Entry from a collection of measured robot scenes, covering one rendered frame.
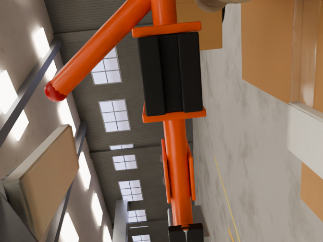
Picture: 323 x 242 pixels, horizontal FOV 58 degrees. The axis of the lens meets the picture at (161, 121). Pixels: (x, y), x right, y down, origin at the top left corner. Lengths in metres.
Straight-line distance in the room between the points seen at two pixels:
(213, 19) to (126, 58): 7.35
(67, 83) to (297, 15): 0.23
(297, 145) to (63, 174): 0.13
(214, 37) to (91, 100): 8.32
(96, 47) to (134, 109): 9.92
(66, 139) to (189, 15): 1.91
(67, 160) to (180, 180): 0.16
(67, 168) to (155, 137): 10.77
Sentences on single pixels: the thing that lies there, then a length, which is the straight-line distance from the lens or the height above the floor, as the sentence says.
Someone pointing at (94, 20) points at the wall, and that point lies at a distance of 9.00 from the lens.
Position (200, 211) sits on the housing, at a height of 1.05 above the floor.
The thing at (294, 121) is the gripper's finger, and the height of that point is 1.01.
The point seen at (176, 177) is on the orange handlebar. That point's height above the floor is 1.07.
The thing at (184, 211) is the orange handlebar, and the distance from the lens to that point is 0.32.
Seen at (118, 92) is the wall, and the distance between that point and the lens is 9.87.
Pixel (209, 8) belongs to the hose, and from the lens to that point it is 0.34.
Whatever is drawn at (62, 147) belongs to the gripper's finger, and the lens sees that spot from 0.16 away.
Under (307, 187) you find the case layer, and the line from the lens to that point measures 1.30.
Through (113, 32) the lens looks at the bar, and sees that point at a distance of 0.29.
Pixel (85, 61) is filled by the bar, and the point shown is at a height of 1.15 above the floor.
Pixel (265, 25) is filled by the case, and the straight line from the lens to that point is 0.40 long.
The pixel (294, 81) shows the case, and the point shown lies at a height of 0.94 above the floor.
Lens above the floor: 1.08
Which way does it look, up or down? level
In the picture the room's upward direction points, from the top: 96 degrees counter-clockwise
